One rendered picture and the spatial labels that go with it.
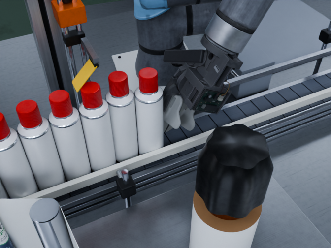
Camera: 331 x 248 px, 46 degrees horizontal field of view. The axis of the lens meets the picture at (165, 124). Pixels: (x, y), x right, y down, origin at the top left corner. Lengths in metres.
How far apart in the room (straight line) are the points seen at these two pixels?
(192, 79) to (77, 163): 0.26
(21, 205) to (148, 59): 0.57
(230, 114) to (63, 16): 0.45
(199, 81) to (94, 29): 0.68
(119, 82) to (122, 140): 0.13
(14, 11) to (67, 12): 2.69
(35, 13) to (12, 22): 2.48
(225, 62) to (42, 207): 0.37
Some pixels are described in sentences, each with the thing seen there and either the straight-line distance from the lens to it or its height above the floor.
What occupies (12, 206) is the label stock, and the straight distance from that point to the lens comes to 0.57.
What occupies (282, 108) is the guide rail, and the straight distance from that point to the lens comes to 0.90.
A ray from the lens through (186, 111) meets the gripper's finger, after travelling 0.78.
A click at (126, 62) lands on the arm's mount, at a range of 1.13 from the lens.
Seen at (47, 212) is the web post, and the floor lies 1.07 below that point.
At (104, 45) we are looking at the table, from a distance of 1.23.
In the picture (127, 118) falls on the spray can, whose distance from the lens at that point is 0.71.
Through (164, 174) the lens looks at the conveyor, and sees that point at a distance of 0.81.
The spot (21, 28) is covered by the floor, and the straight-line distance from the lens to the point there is 3.10.
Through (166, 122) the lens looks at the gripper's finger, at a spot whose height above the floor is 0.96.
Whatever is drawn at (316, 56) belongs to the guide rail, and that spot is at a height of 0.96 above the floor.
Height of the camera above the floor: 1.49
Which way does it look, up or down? 44 degrees down
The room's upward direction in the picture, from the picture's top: straight up
